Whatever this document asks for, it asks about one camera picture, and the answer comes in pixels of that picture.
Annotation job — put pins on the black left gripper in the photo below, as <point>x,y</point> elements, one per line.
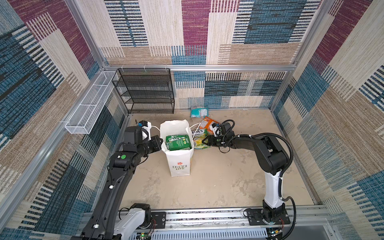
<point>157,145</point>

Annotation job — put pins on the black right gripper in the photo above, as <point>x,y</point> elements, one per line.
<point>210,140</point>

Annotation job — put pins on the green snack bag back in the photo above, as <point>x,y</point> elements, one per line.
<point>178,142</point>

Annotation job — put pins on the orange snack bag back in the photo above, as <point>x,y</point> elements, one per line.
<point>207,123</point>

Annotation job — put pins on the yellow Fox's candy bag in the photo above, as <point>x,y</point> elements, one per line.
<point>198,136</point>

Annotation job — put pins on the white illustrated paper bag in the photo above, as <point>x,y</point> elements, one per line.
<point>179,162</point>

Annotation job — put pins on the teal tissue pack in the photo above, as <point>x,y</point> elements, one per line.
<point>199,112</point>

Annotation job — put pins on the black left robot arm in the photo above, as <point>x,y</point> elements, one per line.
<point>103,225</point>

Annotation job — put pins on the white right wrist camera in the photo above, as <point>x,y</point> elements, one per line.
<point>217,129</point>

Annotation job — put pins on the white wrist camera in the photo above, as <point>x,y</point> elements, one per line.
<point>146,129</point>
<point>217,129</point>

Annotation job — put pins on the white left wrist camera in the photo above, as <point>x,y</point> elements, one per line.
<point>146,129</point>

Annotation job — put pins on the black wire shelf rack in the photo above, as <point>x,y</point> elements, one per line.
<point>145,91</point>

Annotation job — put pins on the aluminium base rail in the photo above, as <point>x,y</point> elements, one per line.
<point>301,223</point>

